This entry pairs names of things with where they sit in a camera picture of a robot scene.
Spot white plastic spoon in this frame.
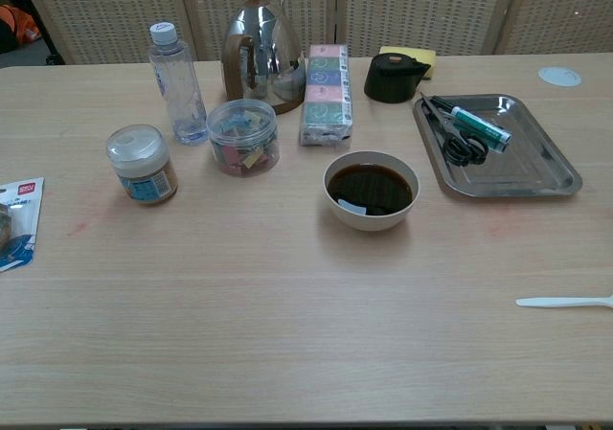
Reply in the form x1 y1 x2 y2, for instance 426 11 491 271
515 294 613 310

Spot clear plastic water bottle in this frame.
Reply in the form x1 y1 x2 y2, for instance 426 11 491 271
148 21 209 147

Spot green marker pen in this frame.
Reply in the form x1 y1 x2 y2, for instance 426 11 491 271
430 96 513 154

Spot wooden rattan folding screen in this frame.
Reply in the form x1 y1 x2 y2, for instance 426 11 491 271
16 0 613 66

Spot orange object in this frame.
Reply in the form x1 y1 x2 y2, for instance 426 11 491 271
0 3 42 48

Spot small black teapot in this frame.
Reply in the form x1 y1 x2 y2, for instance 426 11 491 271
363 52 432 104

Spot white round table grommet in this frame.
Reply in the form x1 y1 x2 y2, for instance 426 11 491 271
537 65 583 88

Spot multicolour tissue pack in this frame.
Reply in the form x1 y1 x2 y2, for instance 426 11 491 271
299 43 354 147

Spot yellow sponge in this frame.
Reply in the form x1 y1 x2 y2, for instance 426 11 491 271
378 45 438 81

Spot clear jar of binder clips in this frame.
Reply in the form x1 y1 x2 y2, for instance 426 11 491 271
206 98 281 178

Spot stainless steel tray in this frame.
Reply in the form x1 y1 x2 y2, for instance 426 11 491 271
412 93 583 198

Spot small white-lidded can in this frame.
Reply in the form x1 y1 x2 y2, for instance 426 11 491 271
105 124 179 207

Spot beige bowl of dark liquid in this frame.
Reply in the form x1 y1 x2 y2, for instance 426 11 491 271
323 149 420 233

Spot steel gooseneck kettle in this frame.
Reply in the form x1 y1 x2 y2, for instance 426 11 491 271
220 0 307 116

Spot black scissors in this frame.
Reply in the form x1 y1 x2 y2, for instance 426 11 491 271
420 91 490 167

